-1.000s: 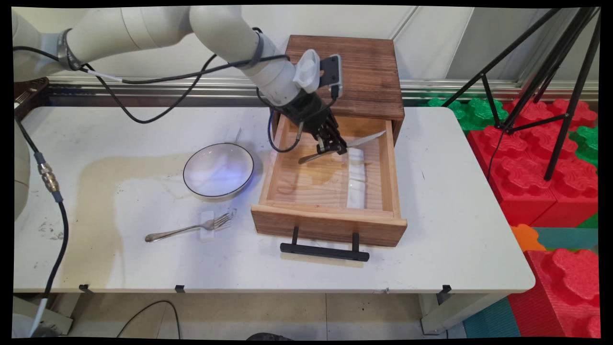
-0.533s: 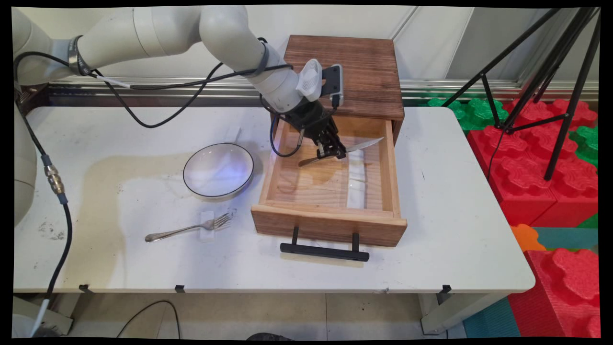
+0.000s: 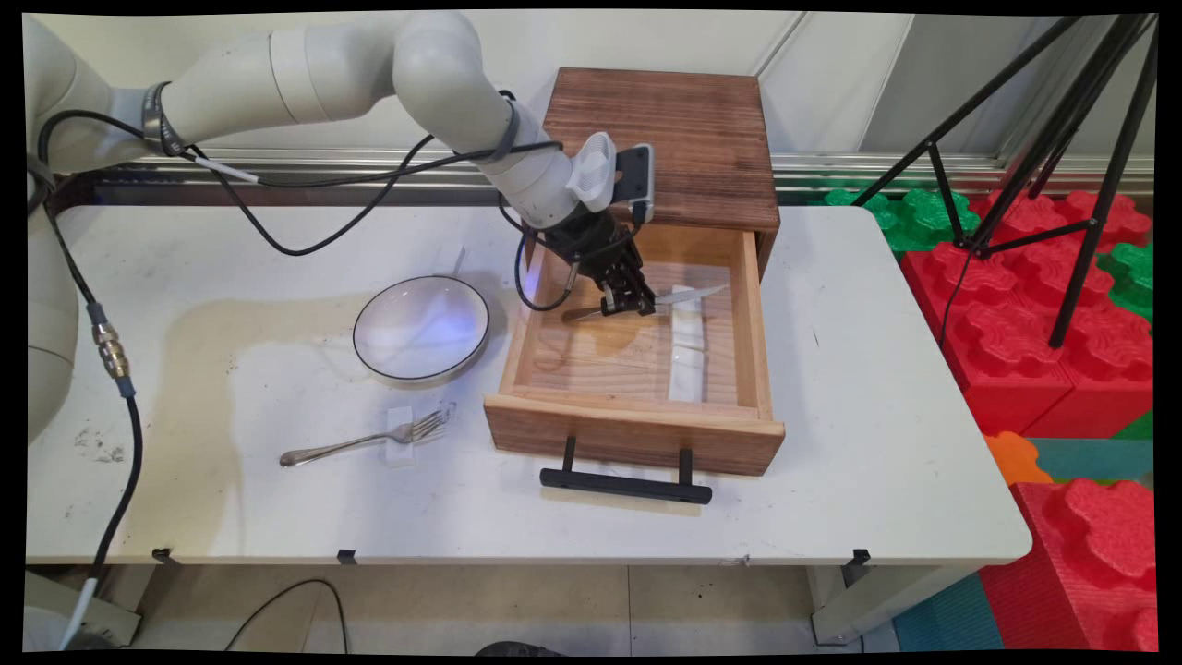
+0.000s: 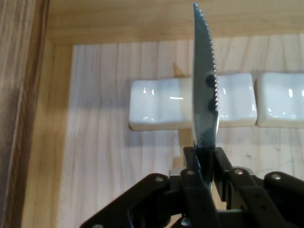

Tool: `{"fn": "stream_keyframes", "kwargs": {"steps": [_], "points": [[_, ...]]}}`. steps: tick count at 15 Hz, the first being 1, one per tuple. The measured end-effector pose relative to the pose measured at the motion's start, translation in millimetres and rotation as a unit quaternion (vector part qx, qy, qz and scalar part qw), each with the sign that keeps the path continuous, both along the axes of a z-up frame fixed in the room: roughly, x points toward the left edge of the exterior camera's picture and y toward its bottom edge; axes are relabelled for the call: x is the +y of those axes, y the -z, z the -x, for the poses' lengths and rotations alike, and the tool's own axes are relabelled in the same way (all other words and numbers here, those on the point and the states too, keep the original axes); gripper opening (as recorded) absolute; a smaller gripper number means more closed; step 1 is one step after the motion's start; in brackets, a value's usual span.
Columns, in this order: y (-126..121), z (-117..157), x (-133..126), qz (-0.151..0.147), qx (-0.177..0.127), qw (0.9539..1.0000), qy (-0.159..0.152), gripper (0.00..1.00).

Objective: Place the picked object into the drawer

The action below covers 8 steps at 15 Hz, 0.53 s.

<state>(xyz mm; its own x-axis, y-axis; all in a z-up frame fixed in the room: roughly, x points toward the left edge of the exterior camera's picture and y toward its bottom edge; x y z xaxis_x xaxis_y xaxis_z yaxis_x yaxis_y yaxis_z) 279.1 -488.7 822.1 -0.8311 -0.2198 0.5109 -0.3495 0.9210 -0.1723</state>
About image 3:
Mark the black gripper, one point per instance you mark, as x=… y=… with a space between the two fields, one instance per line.
x=591 y=245

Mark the silver table knife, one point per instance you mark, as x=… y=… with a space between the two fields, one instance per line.
x=693 y=296

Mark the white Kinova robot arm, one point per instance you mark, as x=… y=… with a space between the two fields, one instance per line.
x=323 y=65

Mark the white ceramic cutlery rest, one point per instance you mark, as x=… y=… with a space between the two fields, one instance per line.
x=688 y=323
x=686 y=374
x=451 y=261
x=402 y=454

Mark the dark wooden drawer cabinet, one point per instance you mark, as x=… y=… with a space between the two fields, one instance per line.
x=711 y=120

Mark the white plate with black rim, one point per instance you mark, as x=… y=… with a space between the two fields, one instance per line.
x=420 y=328

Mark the green foam block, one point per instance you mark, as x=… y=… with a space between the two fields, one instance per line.
x=914 y=217
x=1134 y=277

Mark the silver fork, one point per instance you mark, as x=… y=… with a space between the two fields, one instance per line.
x=323 y=451

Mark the dark grey floor object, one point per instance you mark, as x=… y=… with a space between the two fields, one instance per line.
x=517 y=649

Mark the large red foam block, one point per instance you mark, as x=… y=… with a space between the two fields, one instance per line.
x=1007 y=351

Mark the white table leg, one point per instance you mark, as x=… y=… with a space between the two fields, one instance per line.
x=111 y=619
x=877 y=600

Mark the orange foam piece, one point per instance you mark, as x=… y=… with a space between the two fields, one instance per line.
x=1014 y=459

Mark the black tripod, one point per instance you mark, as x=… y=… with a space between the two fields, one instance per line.
x=1055 y=129

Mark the teal foam mat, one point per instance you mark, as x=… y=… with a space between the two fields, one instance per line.
x=1099 y=459

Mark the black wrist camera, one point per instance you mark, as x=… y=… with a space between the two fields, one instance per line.
x=635 y=175

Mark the white ribbed camera mount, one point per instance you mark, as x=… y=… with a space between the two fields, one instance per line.
x=591 y=171

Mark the aluminium wall rail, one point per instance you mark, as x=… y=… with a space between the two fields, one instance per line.
x=831 y=171

